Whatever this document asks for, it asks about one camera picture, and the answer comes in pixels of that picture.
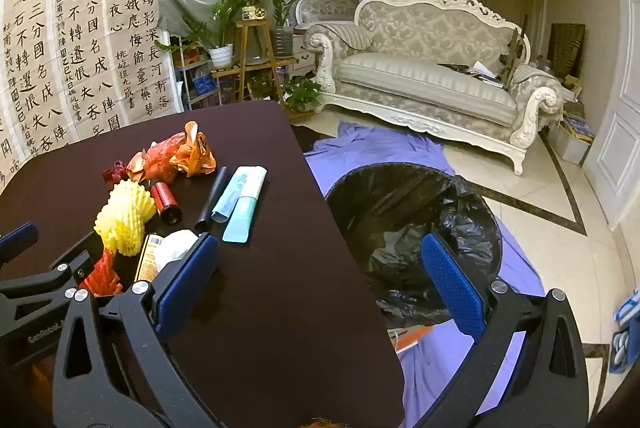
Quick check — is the dark framed panel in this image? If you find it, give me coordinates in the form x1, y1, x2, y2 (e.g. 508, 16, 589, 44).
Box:
547, 23, 586, 80

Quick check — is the wooden plant stand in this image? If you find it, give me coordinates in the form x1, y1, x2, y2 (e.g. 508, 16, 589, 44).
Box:
212, 20, 301, 106

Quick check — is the green plant in white pot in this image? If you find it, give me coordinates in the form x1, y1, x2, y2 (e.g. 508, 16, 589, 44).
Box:
154, 15, 236, 70

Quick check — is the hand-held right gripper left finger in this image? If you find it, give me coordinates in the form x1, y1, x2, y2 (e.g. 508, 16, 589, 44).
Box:
52, 233, 221, 428

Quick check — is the dark leaning object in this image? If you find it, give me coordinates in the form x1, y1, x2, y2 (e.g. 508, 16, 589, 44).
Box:
500, 25, 531, 84

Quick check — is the pale blue packet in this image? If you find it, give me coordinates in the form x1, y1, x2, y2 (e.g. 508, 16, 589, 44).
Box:
211, 168, 251, 224

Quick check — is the metal storage shelf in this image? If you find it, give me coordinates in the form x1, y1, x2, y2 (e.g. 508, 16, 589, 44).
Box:
172, 35, 221, 111

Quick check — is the white tissue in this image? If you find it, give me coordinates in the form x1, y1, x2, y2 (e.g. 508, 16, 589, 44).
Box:
154, 230, 201, 272

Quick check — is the blue and white bag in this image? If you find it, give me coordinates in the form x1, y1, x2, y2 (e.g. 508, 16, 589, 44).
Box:
610, 287, 640, 366

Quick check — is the yellow foam fruit net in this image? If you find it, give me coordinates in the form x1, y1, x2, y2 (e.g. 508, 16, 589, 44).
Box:
94, 180, 157, 257

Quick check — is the white panel door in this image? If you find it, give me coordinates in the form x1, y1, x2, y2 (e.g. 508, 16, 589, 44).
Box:
582, 0, 640, 231

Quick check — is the red cylindrical can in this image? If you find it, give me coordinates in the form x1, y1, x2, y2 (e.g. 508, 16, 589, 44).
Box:
150, 180, 184, 225

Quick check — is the orange plastic bag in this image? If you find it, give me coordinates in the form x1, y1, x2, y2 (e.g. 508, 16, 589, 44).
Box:
125, 121, 219, 185

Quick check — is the papers and books pile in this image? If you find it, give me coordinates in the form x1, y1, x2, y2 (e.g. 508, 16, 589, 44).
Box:
437, 60, 507, 89

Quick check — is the purple cloth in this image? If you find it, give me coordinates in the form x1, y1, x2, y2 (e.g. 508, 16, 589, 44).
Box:
303, 120, 547, 428

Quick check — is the small dark red object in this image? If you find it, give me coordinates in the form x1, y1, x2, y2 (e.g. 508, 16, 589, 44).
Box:
102, 161, 127, 185

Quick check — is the white ornate sofa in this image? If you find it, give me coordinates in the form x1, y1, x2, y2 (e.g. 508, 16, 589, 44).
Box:
302, 0, 566, 176

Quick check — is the black tube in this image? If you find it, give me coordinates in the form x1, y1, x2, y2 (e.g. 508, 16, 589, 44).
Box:
195, 166, 229, 233

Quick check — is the white ornate armchair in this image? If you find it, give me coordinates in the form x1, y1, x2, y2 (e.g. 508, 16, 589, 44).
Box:
295, 0, 362, 74

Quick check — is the box of books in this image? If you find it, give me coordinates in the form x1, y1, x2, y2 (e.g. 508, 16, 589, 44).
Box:
549, 100, 597, 166

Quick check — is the bin with black bag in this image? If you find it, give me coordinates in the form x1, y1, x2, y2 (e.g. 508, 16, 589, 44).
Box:
325, 163, 503, 328

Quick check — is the red foam net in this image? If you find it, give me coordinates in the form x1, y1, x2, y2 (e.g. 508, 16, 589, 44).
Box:
79, 250, 124, 297

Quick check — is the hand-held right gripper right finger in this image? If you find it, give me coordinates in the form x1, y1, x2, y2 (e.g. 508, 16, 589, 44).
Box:
421, 232, 590, 428

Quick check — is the white teal wrapper packet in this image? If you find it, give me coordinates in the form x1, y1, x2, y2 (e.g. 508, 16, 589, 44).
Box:
221, 165, 268, 244

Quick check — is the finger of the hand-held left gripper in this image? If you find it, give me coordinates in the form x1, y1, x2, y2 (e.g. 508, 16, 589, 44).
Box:
0, 233, 96, 309
0, 222, 40, 261

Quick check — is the small green floor plant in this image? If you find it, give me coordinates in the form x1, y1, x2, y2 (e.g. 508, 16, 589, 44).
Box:
282, 75, 324, 114

